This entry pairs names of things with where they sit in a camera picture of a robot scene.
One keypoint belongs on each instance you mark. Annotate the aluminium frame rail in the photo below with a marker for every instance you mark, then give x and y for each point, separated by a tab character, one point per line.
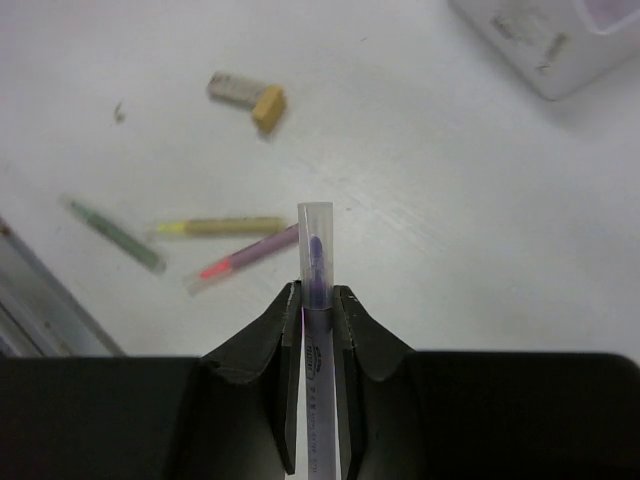
39	316

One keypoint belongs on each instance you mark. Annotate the pink purple highlighter pen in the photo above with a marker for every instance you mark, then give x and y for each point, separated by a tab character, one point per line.
242	259

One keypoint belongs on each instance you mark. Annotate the purple pen clear cap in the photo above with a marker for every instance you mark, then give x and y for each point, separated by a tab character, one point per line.
315	221

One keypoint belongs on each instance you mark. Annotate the green highlighter pen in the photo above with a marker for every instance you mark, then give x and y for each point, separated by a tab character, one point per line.
113	232

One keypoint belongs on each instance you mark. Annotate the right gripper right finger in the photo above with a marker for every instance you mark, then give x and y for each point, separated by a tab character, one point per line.
376	415

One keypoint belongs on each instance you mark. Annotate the yellow eraser with sleeve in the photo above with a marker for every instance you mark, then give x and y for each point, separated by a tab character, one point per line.
266	102

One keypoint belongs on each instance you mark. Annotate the white three-compartment organizer box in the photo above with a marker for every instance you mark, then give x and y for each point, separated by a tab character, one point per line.
557	46

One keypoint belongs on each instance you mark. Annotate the yellow highlighter pen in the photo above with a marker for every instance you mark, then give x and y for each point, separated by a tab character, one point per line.
209	227

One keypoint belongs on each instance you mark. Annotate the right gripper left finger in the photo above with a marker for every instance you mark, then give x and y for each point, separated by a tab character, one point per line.
250	421

